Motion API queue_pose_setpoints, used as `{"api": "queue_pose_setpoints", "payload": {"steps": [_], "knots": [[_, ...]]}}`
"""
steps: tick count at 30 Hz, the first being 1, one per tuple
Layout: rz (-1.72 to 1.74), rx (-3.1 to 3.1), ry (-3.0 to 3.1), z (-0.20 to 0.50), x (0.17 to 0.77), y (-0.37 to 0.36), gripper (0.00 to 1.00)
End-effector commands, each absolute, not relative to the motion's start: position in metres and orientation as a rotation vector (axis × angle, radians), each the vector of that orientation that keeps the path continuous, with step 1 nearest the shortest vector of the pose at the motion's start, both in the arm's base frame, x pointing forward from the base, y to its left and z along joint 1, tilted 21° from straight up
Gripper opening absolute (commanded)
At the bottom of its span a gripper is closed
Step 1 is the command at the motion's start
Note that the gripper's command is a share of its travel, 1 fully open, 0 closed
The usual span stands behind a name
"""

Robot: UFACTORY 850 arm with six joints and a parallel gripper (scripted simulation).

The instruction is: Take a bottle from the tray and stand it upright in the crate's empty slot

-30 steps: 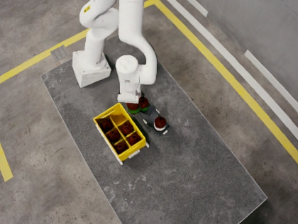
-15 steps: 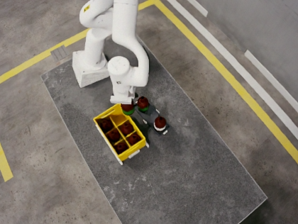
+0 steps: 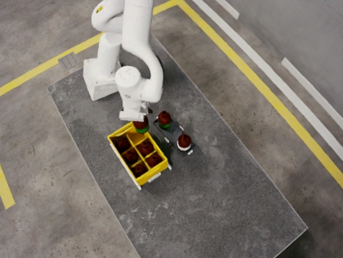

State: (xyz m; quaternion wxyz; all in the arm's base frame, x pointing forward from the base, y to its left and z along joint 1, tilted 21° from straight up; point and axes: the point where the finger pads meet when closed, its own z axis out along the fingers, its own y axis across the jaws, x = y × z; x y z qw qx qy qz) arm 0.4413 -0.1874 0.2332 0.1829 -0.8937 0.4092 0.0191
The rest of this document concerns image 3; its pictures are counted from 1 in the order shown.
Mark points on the black rectangular tray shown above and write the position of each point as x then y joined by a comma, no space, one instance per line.
172,134

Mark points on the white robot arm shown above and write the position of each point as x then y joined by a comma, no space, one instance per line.
131,20

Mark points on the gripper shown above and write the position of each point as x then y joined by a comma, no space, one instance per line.
144,108

